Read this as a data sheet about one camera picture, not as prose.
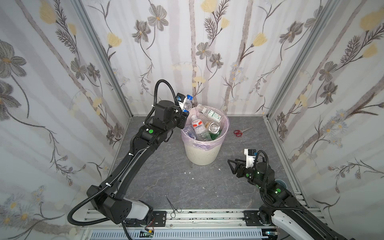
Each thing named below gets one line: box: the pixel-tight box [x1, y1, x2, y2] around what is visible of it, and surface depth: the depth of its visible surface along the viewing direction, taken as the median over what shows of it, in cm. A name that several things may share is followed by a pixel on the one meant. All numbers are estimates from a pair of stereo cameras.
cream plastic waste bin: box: [181, 121, 230, 166], surface depth 73 cm
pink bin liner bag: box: [201, 106, 230, 150], surface depth 74 cm
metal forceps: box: [164, 194, 182, 219], surface depth 78 cm
